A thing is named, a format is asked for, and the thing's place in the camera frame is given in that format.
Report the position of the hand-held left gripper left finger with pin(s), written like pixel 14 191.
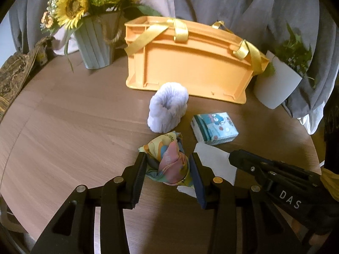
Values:
pixel 140 182

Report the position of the orange plastic crate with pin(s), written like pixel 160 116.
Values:
pixel 196 68

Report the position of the printed tissue pack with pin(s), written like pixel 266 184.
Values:
pixel 214 128

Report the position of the yellow satin ribbon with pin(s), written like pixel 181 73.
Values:
pixel 251 53
pixel 148 37

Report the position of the yellow fabric item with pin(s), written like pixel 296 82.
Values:
pixel 331 185

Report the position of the white plant pot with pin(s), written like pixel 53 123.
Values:
pixel 278 87

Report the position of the green leafy plant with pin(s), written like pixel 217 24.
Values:
pixel 294 53

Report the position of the sunflower bouquet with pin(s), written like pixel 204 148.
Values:
pixel 71 8

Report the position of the grey ribbed vase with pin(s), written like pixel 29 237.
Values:
pixel 92 47

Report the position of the grey curtain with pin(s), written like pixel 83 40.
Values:
pixel 238 2
pixel 21 18

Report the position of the white paper napkin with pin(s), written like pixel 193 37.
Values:
pixel 214 161

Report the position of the patterned brocade cloth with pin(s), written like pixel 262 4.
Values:
pixel 13 71

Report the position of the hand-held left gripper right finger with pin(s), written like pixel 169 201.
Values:
pixel 198 182

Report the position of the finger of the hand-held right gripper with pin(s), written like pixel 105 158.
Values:
pixel 246 162

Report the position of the white fluffy scrunchie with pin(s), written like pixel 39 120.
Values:
pixel 166 111

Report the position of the colourful printed cloth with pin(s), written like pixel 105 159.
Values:
pixel 166 161

